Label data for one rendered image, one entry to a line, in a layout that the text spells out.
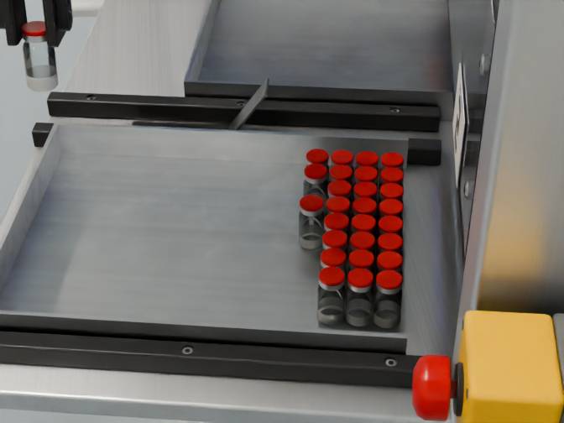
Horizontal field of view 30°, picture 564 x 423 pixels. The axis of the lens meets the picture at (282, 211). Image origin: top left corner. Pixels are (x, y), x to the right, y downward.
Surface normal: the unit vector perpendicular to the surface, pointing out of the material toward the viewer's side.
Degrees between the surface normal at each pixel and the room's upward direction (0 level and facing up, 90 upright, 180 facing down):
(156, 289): 0
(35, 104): 0
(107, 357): 90
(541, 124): 90
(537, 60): 90
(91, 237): 0
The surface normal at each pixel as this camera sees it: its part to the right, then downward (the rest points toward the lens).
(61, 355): -0.09, 0.63
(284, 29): -0.01, -0.77
